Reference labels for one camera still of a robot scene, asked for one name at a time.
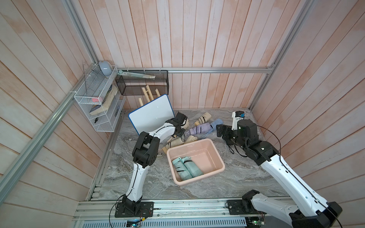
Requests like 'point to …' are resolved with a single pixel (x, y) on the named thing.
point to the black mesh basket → (132, 86)
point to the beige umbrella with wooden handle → (184, 127)
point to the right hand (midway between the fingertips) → (222, 125)
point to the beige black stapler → (159, 155)
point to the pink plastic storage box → (204, 152)
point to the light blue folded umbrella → (218, 121)
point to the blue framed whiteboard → (147, 118)
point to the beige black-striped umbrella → (177, 141)
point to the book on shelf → (98, 109)
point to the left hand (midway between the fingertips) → (177, 131)
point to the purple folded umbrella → (205, 128)
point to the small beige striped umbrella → (204, 118)
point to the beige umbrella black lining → (191, 138)
